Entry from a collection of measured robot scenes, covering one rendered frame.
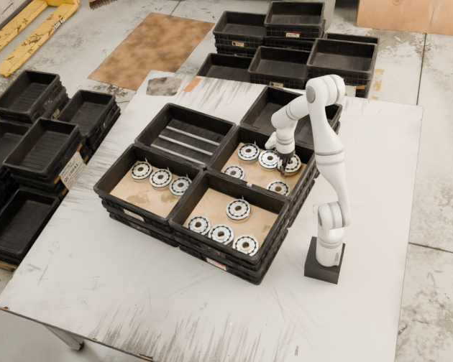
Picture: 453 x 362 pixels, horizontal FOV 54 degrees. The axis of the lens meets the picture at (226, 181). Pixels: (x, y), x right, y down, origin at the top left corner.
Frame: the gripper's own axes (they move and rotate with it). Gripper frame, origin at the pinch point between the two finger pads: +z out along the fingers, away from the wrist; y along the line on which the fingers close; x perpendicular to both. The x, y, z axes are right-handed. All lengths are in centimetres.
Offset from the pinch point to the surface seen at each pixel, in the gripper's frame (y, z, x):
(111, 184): -42, 1, 67
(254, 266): -47.9, -0.7, -10.6
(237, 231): -35.6, 3.6, 4.4
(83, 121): 14, 50, 159
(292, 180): -2.1, 4.2, -4.2
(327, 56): 128, 41, 32
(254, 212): -24.5, 3.8, 2.7
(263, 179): -6.8, 4.1, 7.6
